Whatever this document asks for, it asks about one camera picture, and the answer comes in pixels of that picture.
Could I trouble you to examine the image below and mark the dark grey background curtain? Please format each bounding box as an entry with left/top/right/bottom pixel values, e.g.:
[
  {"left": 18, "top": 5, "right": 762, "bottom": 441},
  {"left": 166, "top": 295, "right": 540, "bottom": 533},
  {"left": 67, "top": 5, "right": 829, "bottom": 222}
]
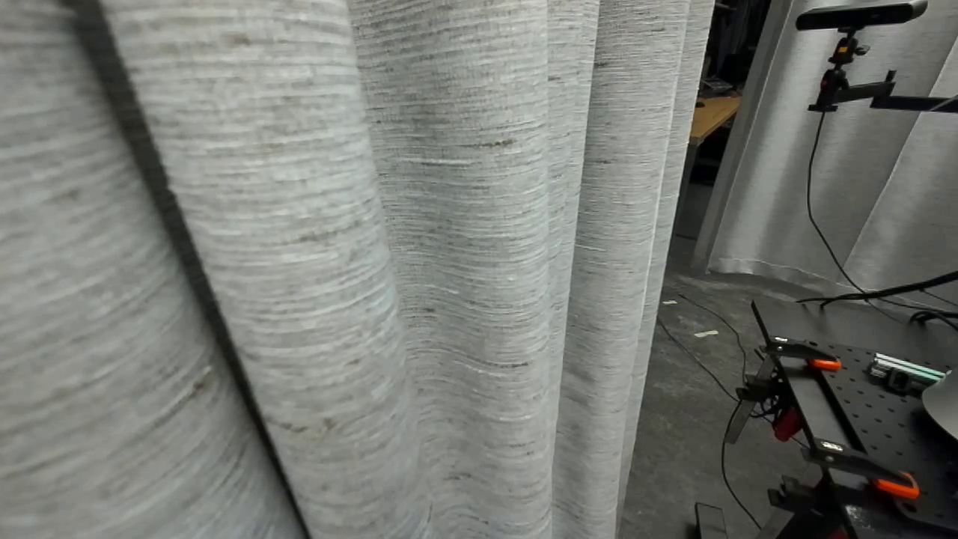
[{"left": 694, "top": 0, "right": 958, "bottom": 301}]

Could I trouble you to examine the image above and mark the black perforated robot table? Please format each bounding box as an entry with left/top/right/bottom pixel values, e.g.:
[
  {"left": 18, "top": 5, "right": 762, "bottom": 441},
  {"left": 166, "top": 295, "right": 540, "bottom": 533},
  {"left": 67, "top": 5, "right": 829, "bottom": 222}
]
[{"left": 750, "top": 336, "right": 958, "bottom": 535}]

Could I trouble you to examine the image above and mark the grey round robot base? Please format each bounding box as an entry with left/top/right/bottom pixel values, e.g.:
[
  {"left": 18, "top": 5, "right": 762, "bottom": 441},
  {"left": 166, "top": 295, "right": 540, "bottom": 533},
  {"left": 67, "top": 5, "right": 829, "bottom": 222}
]
[{"left": 919, "top": 369, "right": 958, "bottom": 444}]

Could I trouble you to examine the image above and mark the large orange handled clamp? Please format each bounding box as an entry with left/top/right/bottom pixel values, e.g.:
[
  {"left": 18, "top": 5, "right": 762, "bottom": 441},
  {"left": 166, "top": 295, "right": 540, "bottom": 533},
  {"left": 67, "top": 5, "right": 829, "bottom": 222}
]
[{"left": 810, "top": 441, "right": 929, "bottom": 508}]

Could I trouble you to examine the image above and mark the black floor cable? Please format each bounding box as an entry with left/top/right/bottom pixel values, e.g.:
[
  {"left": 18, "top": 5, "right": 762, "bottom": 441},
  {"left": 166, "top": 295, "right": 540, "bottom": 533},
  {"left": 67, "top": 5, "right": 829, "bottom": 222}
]
[{"left": 657, "top": 313, "right": 768, "bottom": 526}]

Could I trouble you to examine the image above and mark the green striped flat device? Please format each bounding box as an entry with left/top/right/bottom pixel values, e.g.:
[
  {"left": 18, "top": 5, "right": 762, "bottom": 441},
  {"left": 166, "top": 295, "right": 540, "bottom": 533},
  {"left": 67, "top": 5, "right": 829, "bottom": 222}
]
[{"left": 873, "top": 348, "right": 949, "bottom": 388}]

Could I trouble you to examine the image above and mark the wooden desk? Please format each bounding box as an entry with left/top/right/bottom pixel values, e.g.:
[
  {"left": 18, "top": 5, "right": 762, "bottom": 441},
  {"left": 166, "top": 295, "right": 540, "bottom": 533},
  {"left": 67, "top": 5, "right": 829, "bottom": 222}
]
[{"left": 686, "top": 90, "right": 750, "bottom": 149}]

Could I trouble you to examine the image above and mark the small orange handled clamp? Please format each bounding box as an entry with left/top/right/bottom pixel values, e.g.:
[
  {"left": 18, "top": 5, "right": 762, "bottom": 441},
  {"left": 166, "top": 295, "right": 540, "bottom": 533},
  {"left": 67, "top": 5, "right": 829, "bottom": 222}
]
[{"left": 763, "top": 336, "right": 849, "bottom": 379}]

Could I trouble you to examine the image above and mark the light grey woven curtain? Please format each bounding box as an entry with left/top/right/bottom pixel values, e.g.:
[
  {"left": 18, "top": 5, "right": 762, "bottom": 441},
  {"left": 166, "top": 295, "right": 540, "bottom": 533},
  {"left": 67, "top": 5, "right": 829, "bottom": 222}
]
[{"left": 0, "top": 0, "right": 718, "bottom": 539}]

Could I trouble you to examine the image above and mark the black camera cable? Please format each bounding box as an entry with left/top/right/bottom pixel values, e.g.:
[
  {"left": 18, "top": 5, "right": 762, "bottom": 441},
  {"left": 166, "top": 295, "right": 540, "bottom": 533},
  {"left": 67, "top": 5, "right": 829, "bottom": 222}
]
[{"left": 802, "top": 105, "right": 958, "bottom": 313}]

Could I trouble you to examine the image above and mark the red handled clamp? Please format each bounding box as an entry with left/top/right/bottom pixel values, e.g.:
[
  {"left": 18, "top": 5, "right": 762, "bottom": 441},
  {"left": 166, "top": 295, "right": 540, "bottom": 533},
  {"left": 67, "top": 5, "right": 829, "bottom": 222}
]
[{"left": 769, "top": 400, "right": 810, "bottom": 444}]

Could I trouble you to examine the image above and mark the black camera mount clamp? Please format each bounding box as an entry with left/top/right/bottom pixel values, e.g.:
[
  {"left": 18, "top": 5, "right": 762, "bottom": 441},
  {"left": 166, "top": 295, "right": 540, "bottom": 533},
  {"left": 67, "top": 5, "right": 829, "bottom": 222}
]
[{"left": 810, "top": 26, "right": 901, "bottom": 114}]

